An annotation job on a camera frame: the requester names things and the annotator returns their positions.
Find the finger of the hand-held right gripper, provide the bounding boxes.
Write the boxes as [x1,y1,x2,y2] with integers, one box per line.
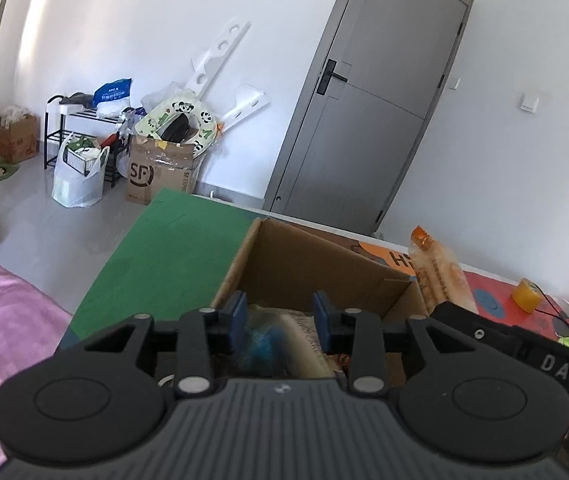
[429,300,521,357]

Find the tall white holed board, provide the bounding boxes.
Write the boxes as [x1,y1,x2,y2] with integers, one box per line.
[189,20,252,103]

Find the black cable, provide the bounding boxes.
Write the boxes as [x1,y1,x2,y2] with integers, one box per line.
[535,282,569,327]

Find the black shoe rack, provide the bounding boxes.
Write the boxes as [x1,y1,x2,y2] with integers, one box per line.
[44,94,125,189]

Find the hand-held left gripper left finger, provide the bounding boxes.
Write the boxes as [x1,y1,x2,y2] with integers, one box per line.
[82,290,250,397]

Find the dark cloth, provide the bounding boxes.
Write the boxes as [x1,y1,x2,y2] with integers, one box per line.
[59,92,95,109]

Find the printed brown cardboard box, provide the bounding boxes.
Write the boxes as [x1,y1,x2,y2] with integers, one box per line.
[125,132,200,206]

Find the blue white bag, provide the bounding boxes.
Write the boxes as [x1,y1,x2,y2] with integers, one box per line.
[93,77,133,116]

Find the small orange cardboard box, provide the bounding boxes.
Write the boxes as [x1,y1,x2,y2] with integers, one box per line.
[0,105,39,163]

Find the yellow tape roll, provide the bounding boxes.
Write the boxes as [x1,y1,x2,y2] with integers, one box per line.
[511,277,546,313]

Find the orange cracker packet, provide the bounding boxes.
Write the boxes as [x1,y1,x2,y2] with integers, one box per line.
[409,225,478,317]

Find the panda print seat ring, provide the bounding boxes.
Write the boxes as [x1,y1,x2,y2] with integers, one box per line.
[134,88,219,154]

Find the blue snack packet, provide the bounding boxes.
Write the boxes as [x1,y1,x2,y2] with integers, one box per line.
[242,310,290,378]

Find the short white holed board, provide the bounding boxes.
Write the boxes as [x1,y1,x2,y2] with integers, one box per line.
[219,85,270,129]

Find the white plastic bag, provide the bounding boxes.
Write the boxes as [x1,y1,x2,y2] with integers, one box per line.
[52,132,110,209]

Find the white light switch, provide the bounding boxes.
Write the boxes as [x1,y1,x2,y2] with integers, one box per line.
[521,90,550,113]

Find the long pale snack packet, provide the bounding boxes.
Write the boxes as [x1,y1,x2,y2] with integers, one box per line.
[249,305,339,381]

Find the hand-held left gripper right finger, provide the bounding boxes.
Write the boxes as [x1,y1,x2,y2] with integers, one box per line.
[312,290,481,397]

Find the black door handle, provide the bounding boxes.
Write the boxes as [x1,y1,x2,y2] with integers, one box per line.
[316,59,350,96]

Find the colourful cartoon table mat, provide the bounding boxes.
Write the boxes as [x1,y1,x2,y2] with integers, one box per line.
[57,187,569,361]

